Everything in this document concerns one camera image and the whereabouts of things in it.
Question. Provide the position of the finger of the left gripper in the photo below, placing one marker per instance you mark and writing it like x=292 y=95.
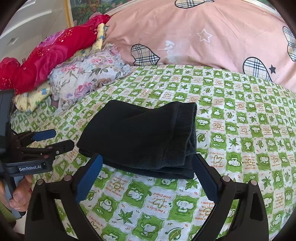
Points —
x=28 y=137
x=50 y=151

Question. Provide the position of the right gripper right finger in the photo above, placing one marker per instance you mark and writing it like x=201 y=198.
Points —
x=208 y=177

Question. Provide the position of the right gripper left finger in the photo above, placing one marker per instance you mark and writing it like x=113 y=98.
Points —
x=85 y=177

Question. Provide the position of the black pants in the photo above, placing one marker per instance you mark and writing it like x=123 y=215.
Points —
x=159 y=142

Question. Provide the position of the person's left hand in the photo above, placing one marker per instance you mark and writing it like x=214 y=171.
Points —
x=21 y=196

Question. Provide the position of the yellow floral cloth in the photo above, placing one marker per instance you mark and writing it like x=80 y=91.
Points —
x=29 y=101

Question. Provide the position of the green patterned bed sheet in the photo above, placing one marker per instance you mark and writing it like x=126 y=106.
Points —
x=245 y=129

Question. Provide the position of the floral white pillow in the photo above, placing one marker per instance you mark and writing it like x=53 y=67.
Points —
x=74 y=79

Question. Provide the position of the red fleece blanket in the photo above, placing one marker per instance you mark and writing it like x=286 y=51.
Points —
x=54 y=50

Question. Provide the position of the framed landscape painting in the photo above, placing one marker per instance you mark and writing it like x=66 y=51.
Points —
x=78 y=12

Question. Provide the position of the pink quilt with hearts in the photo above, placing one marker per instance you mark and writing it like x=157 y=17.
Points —
x=239 y=36

